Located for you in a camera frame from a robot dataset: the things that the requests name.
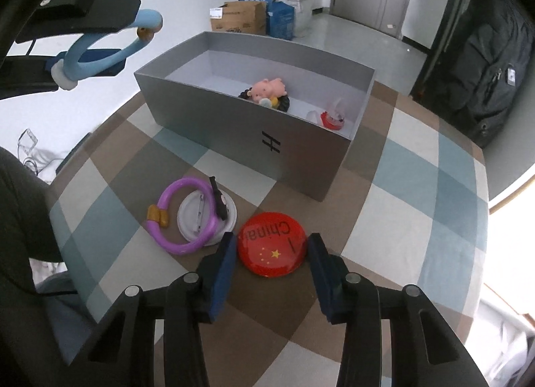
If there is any red round badge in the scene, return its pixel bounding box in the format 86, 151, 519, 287
237, 211, 309, 278

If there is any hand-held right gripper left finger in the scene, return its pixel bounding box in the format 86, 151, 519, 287
69, 231, 239, 387

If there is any purple bracelet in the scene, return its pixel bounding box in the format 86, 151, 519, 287
146, 177, 219, 256

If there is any blue cardboard box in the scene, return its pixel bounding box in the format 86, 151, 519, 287
238, 0, 295, 40

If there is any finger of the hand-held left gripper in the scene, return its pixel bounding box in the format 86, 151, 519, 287
0, 48, 128, 100
16, 0, 141, 43

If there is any black bead bracelet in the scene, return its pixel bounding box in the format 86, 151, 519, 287
238, 88, 292, 112

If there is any black hair clip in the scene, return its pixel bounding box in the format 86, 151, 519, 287
209, 176, 230, 220

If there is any clear red plastic charm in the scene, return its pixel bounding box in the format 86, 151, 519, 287
320, 98, 347, 130

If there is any light blue bracelet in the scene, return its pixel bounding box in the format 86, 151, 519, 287
51, 9, 164, 91

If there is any white round badge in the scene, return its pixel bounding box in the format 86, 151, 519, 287
177, 190, 238, 248

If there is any black backpack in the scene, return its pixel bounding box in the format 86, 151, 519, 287
435, 0, 535, 149

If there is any pink pig toy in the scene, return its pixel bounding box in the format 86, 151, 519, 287
250, 78, 287, 108

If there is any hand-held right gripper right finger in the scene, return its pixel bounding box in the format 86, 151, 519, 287
307, 233, 490, 387

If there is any grey storage box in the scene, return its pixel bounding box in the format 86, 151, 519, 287
134, 31, 377, 203

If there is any person's dark clothing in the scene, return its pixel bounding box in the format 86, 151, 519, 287
0, 147, 101, 387

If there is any white cable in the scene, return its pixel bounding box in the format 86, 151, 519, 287
23, 149, 72, 174

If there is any checkered tablecloth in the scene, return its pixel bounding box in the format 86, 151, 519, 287
48, 82, 490, 387

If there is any white plastic bag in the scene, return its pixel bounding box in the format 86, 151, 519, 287
274, 0, 315, 34

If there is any brown cardboard box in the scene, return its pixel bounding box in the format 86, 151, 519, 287
210, 1, 268, 35

